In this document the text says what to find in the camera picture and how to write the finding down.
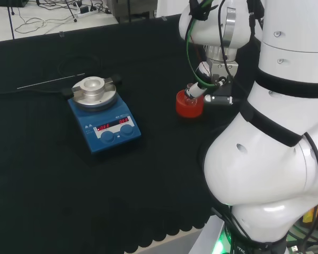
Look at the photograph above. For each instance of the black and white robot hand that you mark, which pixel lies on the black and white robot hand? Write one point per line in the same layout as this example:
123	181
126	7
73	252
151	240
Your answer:
222	68

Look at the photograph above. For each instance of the clear round-bottom flask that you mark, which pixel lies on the clear round-bottom flask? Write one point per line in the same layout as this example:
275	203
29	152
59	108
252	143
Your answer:
190	101

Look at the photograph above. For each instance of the clear cloth clip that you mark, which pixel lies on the clear cloth clip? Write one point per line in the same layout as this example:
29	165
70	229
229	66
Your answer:
163	18
61	34

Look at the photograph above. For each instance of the grey cabinet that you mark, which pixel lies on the grey cabinet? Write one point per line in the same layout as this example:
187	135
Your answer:
135	10

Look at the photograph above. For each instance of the heater with blue base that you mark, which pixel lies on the heater with blue base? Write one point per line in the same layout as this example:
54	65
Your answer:
111	137

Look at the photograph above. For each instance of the white power strip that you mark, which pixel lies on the white power strip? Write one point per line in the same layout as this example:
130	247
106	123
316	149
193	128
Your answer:
86	14

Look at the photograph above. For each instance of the black tripod leg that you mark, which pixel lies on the black tripod leg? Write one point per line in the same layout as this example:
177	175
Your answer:
72	12

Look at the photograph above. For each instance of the yellow stop button box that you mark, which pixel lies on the yellow stop button box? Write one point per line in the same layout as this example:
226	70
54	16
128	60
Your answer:
310	215

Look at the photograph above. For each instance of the thin metal probe rod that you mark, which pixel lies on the thin metal probe rod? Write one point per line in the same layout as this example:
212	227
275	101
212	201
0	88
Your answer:
50	80

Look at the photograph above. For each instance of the silver usb plug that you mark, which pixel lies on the silver usb plug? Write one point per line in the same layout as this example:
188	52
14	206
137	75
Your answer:
295	248

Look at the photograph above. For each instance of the black bench cloth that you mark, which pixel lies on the black bench cloth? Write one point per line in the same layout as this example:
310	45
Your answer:
69	198

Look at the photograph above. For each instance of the black thin pole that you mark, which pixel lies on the black thin pole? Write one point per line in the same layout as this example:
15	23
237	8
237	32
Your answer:
11	23

